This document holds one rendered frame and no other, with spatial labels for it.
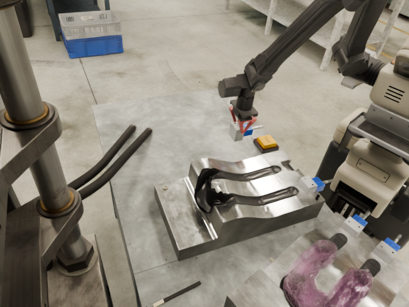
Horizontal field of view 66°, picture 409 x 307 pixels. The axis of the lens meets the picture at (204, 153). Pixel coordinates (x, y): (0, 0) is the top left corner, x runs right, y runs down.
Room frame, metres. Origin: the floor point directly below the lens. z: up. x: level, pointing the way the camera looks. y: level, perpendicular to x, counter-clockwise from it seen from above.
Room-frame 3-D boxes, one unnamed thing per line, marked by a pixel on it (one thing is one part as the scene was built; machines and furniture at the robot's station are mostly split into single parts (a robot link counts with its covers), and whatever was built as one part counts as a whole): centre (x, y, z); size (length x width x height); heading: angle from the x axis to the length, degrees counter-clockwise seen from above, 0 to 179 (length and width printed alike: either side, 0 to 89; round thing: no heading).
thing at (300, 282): (0.43, -0.36, 0.90); 0.26 x 0.18 x 0.08; 133
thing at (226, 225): (0.71, -0.13, 0.87); 0.50 x 0.26 x 0.14; 116
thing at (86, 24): (3.51, 1.42, 0.28); 0.61 x 0.41 x 0.15; 119
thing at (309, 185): (0.77, -0.40, 0.89); 0.13 x 0.05 x 0.05; 116
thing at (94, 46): (3.51, 1.42, 0.11); 0.61 x 0.41 x 0.22; 119
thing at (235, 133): (0.98, -0.15, 0.94); 0.13 x 0.05 x 0.05; 116
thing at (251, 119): (0.95, -0.13, 0.99); 0.07 x 0.07 x 0.09; 26
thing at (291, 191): (0.71, -0.14, 0.92); 0.35 x 0.16 x 0.09; 116
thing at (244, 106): (0.96, -0.12, 1.06); 0.10 x 0.07 x 0.07; 26
